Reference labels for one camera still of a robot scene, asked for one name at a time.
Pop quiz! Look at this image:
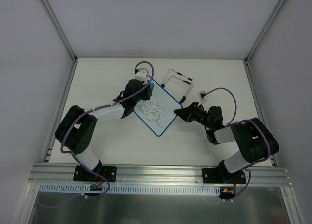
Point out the blue-framed whiteboard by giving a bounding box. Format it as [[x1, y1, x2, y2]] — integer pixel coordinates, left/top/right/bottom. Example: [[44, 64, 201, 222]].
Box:
[[134, 80, 182, 137]]

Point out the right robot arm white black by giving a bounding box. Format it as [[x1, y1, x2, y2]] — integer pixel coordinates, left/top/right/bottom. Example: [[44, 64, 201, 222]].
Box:
[[174, 102, 279, 184]]

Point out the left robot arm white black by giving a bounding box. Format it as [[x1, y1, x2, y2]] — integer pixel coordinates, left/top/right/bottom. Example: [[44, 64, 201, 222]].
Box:
[[55, 79, 154, 181]]

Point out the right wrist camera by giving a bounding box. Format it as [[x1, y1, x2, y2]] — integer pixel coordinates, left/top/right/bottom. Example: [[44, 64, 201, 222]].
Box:
[[198, 91, 208, 103]]

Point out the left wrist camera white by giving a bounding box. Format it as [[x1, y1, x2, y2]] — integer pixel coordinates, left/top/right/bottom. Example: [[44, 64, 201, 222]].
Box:
[[135, 68, 149, 85]]

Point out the wire whiteboard stand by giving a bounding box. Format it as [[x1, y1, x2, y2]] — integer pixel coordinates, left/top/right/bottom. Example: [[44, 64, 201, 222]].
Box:
[[161, 69, 194, 104]]

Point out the right side table rail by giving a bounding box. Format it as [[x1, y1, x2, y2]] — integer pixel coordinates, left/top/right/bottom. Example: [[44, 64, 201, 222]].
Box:
[[243, 60, 280, 167]]

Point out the table rail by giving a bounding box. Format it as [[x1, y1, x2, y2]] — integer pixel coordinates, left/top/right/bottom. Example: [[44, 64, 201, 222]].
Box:
[[40, 58, 78, 163], [243, 60, 280, 167]]

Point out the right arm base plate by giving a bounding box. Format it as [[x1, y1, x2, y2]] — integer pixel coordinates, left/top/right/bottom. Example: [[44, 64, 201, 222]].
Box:
[[201, 168, 246, 184]]

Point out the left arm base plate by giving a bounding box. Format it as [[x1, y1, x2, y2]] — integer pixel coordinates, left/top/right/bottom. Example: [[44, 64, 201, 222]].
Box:
[[73, 165, 117, 182]]

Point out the left side table rail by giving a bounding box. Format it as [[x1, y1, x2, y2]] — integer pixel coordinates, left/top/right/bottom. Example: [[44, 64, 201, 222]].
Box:
[[40, 58, 78, 163]]

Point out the right aluminium frame post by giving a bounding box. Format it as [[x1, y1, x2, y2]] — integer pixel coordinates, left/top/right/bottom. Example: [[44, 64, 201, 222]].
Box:
[[244, 0, 287, 64]]

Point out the aluminium frame post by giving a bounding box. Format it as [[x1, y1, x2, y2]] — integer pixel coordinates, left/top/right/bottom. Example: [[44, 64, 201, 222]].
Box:
[[40, 0, 77, 61], [244, 0, 287, 64]]

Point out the aluminium front rail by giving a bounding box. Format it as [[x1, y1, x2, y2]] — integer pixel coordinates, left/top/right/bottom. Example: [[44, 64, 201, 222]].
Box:
[[28, 163, 293, 187]]

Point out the white slotted cable duct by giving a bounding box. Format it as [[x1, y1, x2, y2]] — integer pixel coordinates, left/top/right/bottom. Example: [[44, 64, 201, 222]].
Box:
[[39, 183, 221, 196]]

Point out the left aluminium frame post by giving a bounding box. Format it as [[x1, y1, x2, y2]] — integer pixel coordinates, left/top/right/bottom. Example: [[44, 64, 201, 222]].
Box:
[[40, 0, 77, 61]]

